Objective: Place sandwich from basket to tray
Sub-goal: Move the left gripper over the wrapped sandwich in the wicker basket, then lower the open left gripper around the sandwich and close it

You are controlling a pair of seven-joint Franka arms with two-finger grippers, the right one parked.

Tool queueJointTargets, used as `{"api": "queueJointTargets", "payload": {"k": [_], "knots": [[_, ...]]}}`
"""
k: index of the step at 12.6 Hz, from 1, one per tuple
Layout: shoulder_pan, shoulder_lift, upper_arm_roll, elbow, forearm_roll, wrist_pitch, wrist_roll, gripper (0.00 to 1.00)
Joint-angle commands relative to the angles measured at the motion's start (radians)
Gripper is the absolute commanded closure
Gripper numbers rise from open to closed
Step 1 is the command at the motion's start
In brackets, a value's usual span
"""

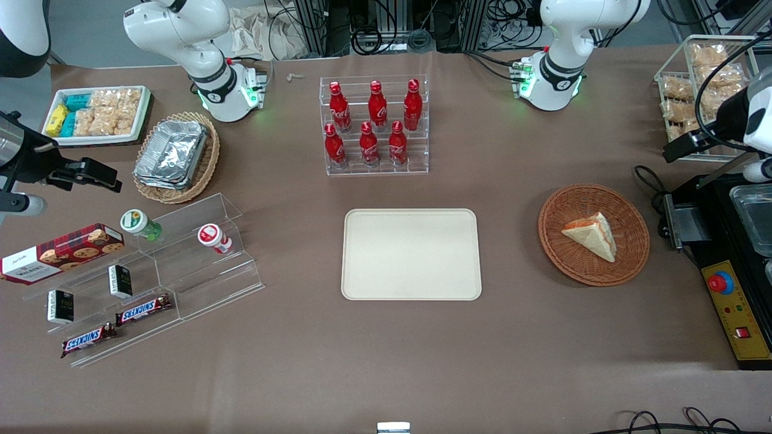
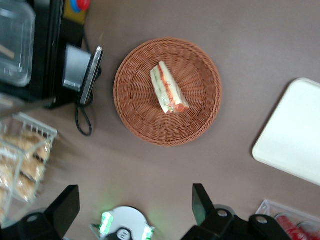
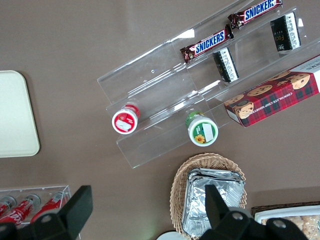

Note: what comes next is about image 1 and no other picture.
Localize black floor cable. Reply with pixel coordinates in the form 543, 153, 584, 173
603, 407, 772, 434

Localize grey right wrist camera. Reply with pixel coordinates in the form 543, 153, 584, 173
0, 192, 47, 218

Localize triangular wrapped sandwich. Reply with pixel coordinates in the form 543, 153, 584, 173
562, 212, 618, 263

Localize white wire basket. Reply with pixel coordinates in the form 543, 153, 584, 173
654, 35, 762, 162

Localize green lid cup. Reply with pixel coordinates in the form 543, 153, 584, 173
120, 209, 163, 242

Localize beige crumpled cloth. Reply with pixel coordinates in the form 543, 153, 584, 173
228, 6, 309, 61

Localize Snickers chocolate bar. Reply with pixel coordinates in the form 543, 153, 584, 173
60, 322, 119, 359
115, 294, 173, 327

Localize clear acrylic bottle rack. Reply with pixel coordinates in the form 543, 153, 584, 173
319, 75, 431, 177

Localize brown round wicker basket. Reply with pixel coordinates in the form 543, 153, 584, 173
538, 184, 651, 287

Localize clear acrylic stepped shelf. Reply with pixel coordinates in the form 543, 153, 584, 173
21, 193, 265, 369

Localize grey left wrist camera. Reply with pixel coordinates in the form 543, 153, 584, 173
742, 159, 772, 184

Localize stack of foil trays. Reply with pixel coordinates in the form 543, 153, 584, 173
134, 119, 209, 191

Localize red tartan cookie box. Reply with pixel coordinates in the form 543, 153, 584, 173
0, 224, 126, 286

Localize cream plastic tray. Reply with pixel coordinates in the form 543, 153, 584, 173
341, 209, 483, 301

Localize red lid cup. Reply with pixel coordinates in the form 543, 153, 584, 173
198, 224, 233, 256

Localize black machine cable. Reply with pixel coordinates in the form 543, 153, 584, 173
633, 165, 671, 213

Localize black arm base cable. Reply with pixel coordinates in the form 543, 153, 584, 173
463, 51, 527, 83

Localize clear plastic container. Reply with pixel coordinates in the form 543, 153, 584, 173
729, 184, 772, 257

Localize black sealing machine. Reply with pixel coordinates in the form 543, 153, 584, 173
662, 172, 772, 370

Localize aluminium equipment frame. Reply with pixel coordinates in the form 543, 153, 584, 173
293, 0, 490, 58

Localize yellow control panel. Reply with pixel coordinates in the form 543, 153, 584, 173
701, 260, 772, 362

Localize white rectangular snack tray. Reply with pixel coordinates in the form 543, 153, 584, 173
43, 86, 151, 148

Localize clear rice cracker bag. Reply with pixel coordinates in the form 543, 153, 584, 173
74, 107, 97, 137
93, 108, 137, 137
90, 89, 143, 113

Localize yellow snack pack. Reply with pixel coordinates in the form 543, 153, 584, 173
46, 104, 69, 137

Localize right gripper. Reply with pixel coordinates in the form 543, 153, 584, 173
0, 112, 122, 195

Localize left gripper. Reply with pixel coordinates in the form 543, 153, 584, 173
662, 65, 772, 164

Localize red cola bottle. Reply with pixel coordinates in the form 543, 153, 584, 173
403, 79, 423, 131
329, 82, 353, 134
359, 122, 381, 168
324, 123, 348, 169
388, 121, 409, 166
368, 80, 389, 133

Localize light oval wicker basket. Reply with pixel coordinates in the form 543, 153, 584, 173
133, 112, 221, 205

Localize small black white box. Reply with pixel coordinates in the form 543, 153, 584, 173
109, 265, 134, 300
48, 290, 75, 326

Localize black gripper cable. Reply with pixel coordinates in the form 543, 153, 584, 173
694, 45, 772, 137

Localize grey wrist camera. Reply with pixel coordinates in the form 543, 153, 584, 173
742, 159, 772, 184
0, 192, 47, 218

